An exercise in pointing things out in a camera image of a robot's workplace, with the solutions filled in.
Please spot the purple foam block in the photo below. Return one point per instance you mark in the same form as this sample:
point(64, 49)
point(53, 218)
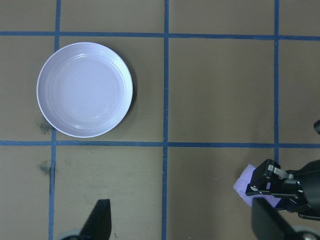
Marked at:
point(241, 185)

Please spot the purple plate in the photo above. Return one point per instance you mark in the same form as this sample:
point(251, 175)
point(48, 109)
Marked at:
point(85, 90)

